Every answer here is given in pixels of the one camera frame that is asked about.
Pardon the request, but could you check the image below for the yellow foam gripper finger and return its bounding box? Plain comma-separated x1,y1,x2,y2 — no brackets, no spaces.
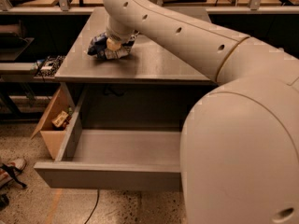
107,38,121,51

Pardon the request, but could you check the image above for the blue chip bag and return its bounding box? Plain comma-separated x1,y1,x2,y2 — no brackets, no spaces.
87,32,138,60

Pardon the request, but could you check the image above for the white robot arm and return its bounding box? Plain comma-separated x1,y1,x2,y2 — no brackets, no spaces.
104,0,299,224

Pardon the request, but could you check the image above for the grey cabinet with top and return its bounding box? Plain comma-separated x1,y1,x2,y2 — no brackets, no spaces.
55,7,216,130

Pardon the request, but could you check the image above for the open grey top drawer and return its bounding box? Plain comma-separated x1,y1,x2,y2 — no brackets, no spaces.
35,87,181,191

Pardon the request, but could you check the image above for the black white patterned notebook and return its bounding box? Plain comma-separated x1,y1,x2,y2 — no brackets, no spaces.
36,55,64,77

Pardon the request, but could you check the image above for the open cardboard box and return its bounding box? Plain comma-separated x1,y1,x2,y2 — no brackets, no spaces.
31,87,73,159

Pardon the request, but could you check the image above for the small item in box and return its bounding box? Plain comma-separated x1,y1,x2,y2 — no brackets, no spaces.
51,111,70,130

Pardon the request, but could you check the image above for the white and orange shoe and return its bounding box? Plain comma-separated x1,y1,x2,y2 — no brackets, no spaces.
0,158,27,189

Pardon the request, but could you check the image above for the black floor cable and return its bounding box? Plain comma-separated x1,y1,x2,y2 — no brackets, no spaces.
83,189,101,224

